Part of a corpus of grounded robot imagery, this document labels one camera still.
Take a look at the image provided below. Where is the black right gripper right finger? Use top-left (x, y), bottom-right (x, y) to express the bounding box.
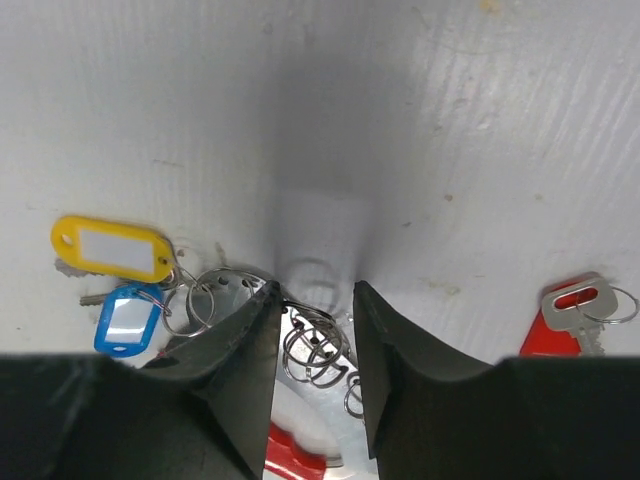
top-left (353, 281), bottom-right (639, 479)

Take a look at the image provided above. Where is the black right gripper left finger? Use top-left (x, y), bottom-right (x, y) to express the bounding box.
top-left (1, 281), bottom-right (283, 479)

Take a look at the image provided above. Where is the metal keyring holder red handle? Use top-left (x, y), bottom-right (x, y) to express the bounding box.
top-left (160, 265), bottom-right (378, 479)

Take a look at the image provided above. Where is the red tag key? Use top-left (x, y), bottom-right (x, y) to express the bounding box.
top-left (519, 271), bottom-right (639, 357)

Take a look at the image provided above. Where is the blue tag key on holder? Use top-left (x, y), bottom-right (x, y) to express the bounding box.
top-left (79, 282), bottom-right (165, 358)

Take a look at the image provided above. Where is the yellow tag key on holder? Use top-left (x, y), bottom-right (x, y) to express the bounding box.
top-left (50, 215), bottom-right (175, 283)

